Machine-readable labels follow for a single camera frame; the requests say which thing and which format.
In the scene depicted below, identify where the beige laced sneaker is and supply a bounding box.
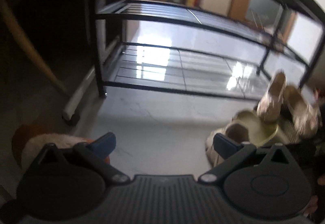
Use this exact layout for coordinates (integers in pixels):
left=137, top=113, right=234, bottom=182
left=205, top=121, right=249, bottom=167

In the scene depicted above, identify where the orange fur-lined boot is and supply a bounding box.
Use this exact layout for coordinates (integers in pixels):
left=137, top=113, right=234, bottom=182
left=12, top=125, right=110, bottom=171

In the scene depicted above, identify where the olive green slide sandal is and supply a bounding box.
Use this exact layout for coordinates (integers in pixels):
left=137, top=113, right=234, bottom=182
left=232, top=110, right=281, bottom=147

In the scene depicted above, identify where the white metal tube leg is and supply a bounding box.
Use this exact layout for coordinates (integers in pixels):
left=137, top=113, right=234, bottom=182
left=62, top=35, right=120, bottom=126

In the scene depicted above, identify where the black metal shoe rack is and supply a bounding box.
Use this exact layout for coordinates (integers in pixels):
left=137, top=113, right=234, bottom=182
left=90, top=0, right=324, bottom=101

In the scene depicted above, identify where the wooden chair leg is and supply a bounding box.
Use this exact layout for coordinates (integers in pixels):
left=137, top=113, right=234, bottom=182
left=1, top=0, right=68, bottom=96

